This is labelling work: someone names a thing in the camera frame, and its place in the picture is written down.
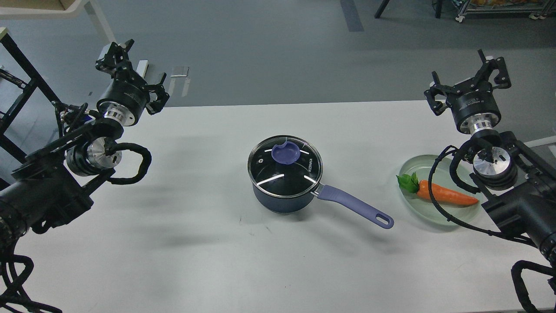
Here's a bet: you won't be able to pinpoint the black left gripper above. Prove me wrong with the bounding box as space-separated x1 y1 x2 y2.
95 39 169 127

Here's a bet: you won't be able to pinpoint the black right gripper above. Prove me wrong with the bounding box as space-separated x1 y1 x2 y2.
424 49 512 134

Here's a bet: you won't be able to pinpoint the dark blue saucepan purple handle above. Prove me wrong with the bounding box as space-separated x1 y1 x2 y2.
252 181 394 230

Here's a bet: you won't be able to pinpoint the glass pot lid purple knob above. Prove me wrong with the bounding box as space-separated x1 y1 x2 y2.
248 135 323 197

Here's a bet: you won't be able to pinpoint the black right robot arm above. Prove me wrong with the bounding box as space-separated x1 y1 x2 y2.
424 50 556 313

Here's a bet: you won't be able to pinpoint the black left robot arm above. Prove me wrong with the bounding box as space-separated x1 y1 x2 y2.
0 34 169 313

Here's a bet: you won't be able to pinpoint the orange toy carrot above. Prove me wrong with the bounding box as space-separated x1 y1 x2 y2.
396 173 479 206

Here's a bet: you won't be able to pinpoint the metal wheeled cart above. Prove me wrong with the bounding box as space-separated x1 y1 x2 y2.
453 0 555 23

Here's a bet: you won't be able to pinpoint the clear glass plate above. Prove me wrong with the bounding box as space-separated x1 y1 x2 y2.
397 155 482 226

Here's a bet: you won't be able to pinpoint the white table frame leg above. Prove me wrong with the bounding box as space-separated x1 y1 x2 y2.
0 0 117 44

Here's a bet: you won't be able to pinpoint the black metal rack frame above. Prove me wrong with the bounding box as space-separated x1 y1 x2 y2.
0 27 63 163

